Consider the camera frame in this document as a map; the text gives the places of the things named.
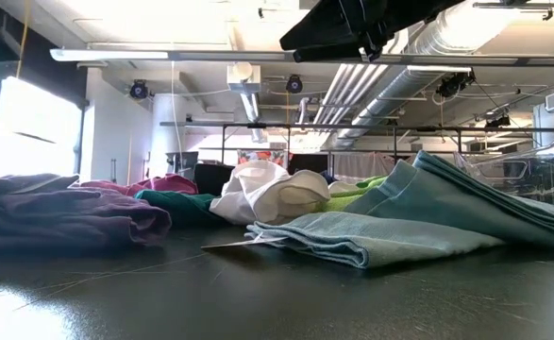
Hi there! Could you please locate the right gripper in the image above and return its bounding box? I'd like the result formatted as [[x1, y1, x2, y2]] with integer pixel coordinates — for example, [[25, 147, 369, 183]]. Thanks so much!
[[278, 0, 466, 63]]

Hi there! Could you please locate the lime green towel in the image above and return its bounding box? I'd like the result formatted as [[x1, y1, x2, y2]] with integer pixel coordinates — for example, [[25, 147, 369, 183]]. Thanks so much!
[[321, 175, 389, 213]]

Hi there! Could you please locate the white towel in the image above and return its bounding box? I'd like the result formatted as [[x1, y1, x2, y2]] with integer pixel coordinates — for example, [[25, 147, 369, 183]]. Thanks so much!
[[209, 159, 332, 226]]

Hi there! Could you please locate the pale blue-green towel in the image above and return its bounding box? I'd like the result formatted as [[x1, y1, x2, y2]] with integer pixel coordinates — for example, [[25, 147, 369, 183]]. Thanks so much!
[[200, 150, 554, 270]]

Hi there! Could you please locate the pink towel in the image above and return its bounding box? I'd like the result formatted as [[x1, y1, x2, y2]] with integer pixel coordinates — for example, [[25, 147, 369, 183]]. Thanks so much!
[[80, 173, 200, 197]]

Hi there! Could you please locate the dark green towel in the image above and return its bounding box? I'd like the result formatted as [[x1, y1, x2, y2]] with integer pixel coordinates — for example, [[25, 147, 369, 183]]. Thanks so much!
[[134, 188, 227, 229]]

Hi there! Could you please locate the purple towel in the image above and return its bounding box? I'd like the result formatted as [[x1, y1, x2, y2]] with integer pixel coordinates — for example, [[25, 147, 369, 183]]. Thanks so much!
[[0, 173, 173, 251]]

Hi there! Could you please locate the grey overhead beam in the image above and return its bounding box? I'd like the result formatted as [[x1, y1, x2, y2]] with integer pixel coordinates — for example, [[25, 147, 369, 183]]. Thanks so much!
[[49, 48, 554, 67]]

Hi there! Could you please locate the black pipe rack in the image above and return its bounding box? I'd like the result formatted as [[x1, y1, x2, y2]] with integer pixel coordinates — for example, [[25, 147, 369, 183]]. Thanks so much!
[[159, 121, 554, 179]]

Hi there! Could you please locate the white ceiling unit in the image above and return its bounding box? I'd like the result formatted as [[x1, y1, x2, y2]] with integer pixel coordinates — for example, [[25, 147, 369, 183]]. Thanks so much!
[[227, 61, 262, 94]]

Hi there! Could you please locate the black panel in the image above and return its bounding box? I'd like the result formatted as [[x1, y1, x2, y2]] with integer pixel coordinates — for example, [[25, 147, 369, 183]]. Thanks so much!
[[288, 153, 329, 176]]

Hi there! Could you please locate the white curtain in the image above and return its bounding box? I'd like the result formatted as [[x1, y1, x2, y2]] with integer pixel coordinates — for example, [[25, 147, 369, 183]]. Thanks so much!
[[332, 151, 398, 184]]

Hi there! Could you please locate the black ceiling fixture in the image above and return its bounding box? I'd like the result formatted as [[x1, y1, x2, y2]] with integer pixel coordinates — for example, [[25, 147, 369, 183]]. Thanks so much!
[[436, 70, 476, 99]]

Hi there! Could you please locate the floral curtain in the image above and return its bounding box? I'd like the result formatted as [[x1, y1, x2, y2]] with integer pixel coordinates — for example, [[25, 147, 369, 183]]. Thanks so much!
[[237, 149, 290, 166]]

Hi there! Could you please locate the grey monitor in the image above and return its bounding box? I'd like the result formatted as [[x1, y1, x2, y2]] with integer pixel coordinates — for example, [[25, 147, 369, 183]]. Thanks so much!
[[165, 150, 200, 179]]

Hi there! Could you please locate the clear plastic bin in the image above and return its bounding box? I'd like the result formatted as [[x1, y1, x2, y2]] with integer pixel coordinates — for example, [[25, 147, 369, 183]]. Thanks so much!
[[455, 112, 554, 221]]

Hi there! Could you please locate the bright window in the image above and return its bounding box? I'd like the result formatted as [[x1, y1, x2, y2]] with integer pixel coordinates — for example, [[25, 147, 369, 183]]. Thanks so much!
[[0, 77, 83, 183]]

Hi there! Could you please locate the black ceiling cable reel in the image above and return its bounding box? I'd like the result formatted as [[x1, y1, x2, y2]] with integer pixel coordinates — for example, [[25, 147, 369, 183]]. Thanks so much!
[[285, 74, 304, 94], [129, 79, 149, 100]]

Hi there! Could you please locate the silver ventilation duct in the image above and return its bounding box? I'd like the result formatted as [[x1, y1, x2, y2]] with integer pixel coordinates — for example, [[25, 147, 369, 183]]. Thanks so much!
[[332, 0, 518, 150]]

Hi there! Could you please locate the yellow hanging cable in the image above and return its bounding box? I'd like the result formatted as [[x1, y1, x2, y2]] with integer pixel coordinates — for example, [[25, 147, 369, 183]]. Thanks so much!
[[15, 0, 32, 79]]

